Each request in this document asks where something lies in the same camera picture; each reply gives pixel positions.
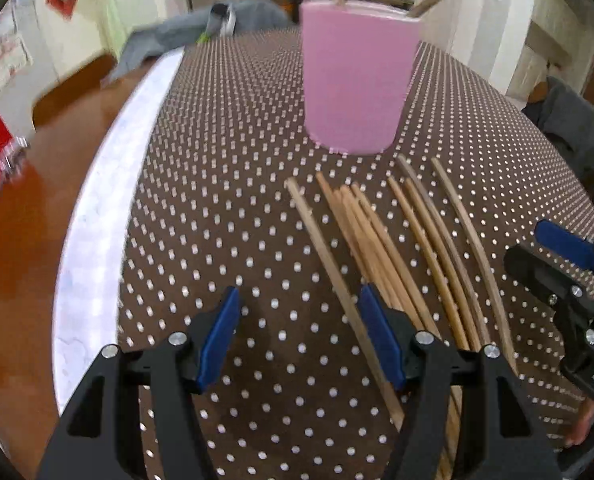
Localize pink cup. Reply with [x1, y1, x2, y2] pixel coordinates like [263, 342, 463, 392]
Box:
[298, 0, 424, 157]

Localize group of wooden chopsticks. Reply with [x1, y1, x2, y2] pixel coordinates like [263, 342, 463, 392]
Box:
[284, 154, 520, 480]

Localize black white object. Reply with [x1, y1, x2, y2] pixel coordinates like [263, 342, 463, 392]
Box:
[197, 2, 238, 43]

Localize person's right hand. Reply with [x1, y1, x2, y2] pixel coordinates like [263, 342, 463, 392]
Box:
[564, 400, 594, 448]

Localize white cabinet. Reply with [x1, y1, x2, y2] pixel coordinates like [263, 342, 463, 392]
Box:
[507, 0, 594, 106]

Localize dark grey jacket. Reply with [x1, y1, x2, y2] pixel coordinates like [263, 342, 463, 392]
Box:
[522, 76, 594, 246]

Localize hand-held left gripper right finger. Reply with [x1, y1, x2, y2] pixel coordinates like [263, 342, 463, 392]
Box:
[357, 284, 562, 480]

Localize grey cloth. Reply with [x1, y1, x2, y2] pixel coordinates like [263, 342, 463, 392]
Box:
[108, 0, 293, 86]

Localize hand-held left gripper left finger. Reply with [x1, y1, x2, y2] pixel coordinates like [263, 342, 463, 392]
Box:
[37, 286, 243, 480]

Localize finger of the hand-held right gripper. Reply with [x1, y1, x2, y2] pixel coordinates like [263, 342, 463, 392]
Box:
[534, 219, 594, 272]
[504, 244, 594, 363]

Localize wall posters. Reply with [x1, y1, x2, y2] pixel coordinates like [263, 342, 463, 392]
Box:
[0, 30, 33, 93]

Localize white marbled table mat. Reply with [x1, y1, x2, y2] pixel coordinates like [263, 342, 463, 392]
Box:
[51, 49, 185, 418]

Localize brown polka dot tablecloth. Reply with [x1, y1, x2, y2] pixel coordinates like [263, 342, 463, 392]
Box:
[114, 25, 594, 480]

